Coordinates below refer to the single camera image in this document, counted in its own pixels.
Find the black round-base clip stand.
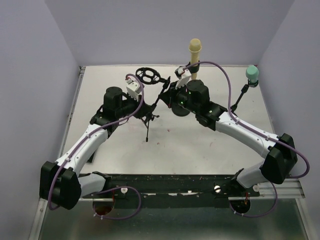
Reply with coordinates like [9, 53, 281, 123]
[171, 61, 200, 117]

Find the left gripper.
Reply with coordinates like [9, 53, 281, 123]
[116, 91, 153, 119]

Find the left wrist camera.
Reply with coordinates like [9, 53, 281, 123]
[125, 76, 144, 102]

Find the black tilted round-base stand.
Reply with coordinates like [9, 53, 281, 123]
[230, 80, 259, 113]

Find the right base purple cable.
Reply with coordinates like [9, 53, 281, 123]
[228, 179, 278, 218]

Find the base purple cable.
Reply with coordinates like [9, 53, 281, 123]
[228, 179, 278, 218]
[93, 186, 143, 221]

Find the teal microphone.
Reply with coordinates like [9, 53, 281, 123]
[245, 65, 260, 87]

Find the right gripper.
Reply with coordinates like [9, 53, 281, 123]
[160, 80, 200, 114]

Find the black silver-head microphone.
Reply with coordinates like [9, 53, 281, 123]
[86, 150, 97, 164]

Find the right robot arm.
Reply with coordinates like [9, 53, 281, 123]
[159, 80, 298, 196]

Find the beige microphone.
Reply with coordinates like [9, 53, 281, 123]
[188, 38, 202, 65]

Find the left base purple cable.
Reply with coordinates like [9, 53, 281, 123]
[93, 186, 143, 221]

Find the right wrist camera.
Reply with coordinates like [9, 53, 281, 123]
[174, 66, 192, 89]

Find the black tripod shock-mount stand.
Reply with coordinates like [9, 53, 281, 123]
[135, 67, 171, 142]

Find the black mounting rail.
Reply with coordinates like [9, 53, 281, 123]
[83, 174, 260, 209]

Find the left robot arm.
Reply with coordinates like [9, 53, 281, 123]
[39, 82, 153, 210]

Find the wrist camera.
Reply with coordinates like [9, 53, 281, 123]
[174, 66, 192, 89]
[125, 76, 144, 102]

